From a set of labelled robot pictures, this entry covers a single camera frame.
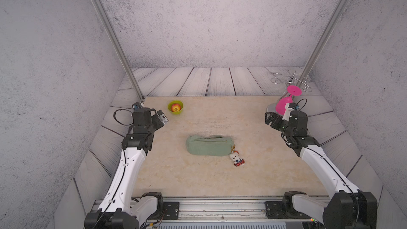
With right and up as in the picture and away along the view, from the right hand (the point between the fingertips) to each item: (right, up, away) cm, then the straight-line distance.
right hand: (272, 115), depth 82 cm
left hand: (-57, 0, -4) cm, 57 cm away
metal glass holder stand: (+13, +19, +9) cm, 25 cm away
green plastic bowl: (-56, +8, +30) cm, 64 cm away
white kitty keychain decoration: (-19, -22, +4) cm, 30 cm away
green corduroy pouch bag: (-32, -17, +6) cm, 37 cm away
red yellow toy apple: (-55, +4, +26) cm, 61 cm away
